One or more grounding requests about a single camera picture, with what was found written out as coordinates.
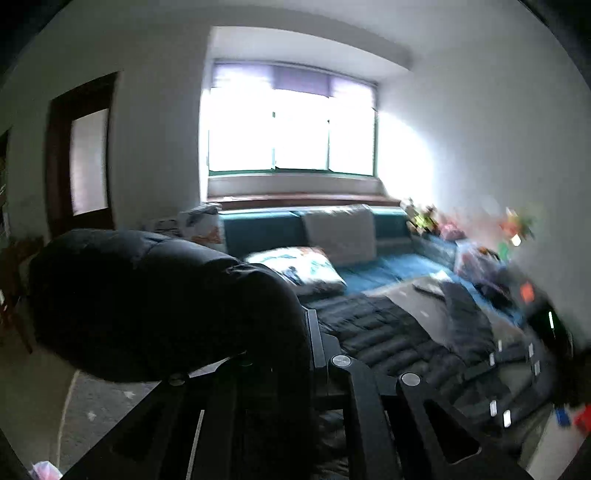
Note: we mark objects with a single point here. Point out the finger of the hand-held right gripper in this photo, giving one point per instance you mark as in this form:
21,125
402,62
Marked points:
517,408
512,357

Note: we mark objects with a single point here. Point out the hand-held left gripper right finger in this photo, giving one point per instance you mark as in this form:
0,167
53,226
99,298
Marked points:
369,415

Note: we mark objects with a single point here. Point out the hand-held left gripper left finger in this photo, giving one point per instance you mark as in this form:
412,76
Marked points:
184,415

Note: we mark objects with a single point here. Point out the black puffer jacket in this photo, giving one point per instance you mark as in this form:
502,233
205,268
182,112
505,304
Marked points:
152,300

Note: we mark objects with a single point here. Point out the blue and red blocks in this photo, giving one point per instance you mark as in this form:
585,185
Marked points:
572,417

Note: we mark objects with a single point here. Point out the clear plastic bag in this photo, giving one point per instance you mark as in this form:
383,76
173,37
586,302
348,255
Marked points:
475,263

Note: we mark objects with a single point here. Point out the grey star quilted blanket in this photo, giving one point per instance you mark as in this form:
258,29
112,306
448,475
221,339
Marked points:
418,304

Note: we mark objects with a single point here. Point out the pile of colourful toys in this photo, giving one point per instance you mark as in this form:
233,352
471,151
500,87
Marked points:
434,224

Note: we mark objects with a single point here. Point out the pink plastic bag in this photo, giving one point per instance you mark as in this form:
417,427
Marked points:
44,471

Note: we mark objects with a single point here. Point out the butterfly print pillow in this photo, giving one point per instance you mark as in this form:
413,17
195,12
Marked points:
300,270
203,226

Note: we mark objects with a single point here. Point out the beige cushion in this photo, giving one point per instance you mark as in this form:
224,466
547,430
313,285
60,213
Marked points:
341,233

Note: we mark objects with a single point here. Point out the teal sofa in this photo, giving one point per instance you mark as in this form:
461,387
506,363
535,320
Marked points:
263,230

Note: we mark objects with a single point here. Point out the dark wooden door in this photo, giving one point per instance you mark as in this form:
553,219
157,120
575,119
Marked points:
62,152

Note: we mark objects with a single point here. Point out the window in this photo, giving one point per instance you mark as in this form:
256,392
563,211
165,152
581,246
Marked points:
291,134

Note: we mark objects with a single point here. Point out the purple roller blind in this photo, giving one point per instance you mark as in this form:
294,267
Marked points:
300,78

